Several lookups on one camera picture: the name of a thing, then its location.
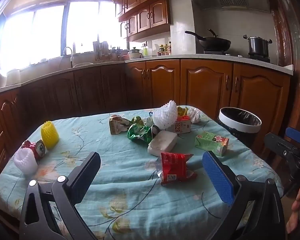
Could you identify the crushed red can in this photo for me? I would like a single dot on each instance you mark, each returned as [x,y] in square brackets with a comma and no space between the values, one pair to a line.
[40,150]

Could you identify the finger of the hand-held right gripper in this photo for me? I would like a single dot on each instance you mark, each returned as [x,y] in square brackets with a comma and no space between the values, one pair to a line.
[296,135]
[277,145]

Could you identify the kitchen window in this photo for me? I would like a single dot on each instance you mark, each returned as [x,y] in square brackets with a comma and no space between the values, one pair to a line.
[40,35]

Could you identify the crumpled white tissue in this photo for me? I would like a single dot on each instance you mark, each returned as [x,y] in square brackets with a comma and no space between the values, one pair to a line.
[194,115]

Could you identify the small green wrapper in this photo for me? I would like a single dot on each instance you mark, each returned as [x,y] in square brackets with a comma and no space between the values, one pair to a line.
[137,120]

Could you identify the wooden upper cabinets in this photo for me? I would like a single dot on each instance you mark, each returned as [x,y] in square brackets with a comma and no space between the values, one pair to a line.
[150,12]

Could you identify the black wok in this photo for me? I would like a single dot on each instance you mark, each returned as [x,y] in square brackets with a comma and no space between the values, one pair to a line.
[215,43]

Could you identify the red snack packet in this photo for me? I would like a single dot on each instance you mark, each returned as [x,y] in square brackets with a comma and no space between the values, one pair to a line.
[173,166]

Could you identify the wooden door frame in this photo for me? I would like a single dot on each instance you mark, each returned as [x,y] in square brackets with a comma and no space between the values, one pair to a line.
[287,55]

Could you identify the white rice cooker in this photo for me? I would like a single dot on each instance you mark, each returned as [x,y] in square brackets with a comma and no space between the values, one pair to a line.
[135,54]

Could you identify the white foam block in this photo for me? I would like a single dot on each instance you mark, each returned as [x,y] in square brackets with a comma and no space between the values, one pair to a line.
[162,142]

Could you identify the white kitchen countertop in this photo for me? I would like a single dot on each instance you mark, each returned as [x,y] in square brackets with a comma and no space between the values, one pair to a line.
[215,56]

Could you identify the yellow foam fruit net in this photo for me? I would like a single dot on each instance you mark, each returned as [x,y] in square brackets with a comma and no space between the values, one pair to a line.
[50,135]

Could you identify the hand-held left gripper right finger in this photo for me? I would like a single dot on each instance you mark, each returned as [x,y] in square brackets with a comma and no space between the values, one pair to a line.
[217,180]

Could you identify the steel cooking pot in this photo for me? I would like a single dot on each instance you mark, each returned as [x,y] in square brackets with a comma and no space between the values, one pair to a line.
[258,46]

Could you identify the small white foam fruit net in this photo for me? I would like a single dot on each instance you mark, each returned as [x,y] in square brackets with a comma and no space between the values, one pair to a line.
[25,161]

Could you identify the white container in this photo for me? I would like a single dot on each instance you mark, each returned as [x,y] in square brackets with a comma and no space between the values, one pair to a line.
[13,77]

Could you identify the large white foam fruit net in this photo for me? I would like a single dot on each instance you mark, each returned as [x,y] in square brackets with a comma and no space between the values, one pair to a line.
[165,117]

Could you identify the person's right hand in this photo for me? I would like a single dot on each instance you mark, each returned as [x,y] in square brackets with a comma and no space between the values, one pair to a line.
[297,205]

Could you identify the condiment bottle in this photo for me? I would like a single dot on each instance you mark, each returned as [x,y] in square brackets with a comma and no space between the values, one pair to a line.
[161,50]
[169,48]
[166,49]

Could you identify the curved sink faucet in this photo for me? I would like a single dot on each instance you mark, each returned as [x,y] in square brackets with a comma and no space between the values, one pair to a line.
[68,48]

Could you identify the red and white milk carton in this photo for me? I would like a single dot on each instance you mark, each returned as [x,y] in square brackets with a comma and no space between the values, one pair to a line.
[181,126]

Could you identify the wooden base cabinets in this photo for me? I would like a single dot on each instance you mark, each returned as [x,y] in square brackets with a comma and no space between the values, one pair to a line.
[205,85]

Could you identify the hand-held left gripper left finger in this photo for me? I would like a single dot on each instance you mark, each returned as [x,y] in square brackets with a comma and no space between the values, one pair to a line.
[86,172]

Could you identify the white bin with black liner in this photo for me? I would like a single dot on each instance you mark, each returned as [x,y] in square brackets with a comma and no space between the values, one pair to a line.
[237,118]

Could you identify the foil snack bag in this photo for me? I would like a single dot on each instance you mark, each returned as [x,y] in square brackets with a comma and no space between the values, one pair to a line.
[116,126]

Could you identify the gas stove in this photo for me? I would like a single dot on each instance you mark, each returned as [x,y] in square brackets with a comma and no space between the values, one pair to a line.
[260,58]

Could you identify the green drink carton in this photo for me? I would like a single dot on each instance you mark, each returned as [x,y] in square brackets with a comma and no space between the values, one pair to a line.
[211,142]

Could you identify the yellow snack wrapper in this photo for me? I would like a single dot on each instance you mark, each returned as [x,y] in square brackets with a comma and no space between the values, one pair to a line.
[182,111]

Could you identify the knife rack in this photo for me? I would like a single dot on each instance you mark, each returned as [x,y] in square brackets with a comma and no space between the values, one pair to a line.
[100,51]

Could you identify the light blue floral tablecloth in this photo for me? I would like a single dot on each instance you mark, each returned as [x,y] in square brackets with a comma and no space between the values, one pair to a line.
[130,195]

